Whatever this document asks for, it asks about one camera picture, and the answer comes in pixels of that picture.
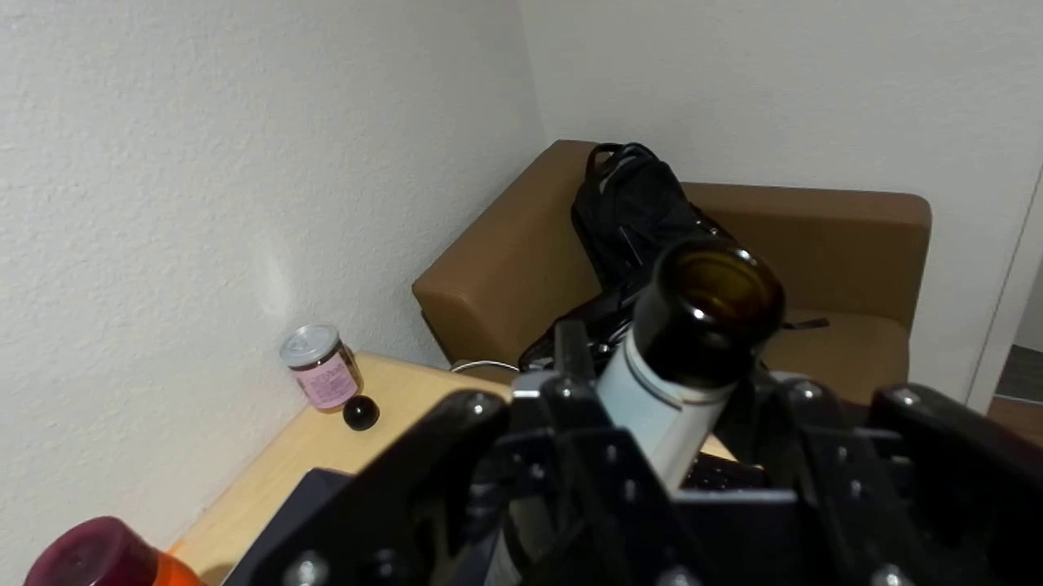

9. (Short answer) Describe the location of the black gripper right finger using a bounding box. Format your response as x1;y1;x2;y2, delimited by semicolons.
748;371;1043;586

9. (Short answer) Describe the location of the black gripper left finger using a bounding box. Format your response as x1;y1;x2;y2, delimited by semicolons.
223;318;699;586

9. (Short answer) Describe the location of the brown glass bottle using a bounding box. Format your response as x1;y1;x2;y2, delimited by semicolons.
594;236;788;498

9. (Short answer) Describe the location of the orange detergent bottle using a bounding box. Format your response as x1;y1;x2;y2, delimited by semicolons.
24;514;208;586

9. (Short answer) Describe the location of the small black ball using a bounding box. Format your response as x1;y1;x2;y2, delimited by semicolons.
339;390;384;434

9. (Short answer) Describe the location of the pink jar with lid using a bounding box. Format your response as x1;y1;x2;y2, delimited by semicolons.
278;318;362;413

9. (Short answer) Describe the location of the brown armchair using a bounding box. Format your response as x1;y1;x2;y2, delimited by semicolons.
412;138;935;410

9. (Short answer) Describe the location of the black backpack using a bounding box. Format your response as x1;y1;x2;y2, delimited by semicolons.
517;141;827;371

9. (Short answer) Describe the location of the white cable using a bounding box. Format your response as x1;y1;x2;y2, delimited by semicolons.
449;355;524;377

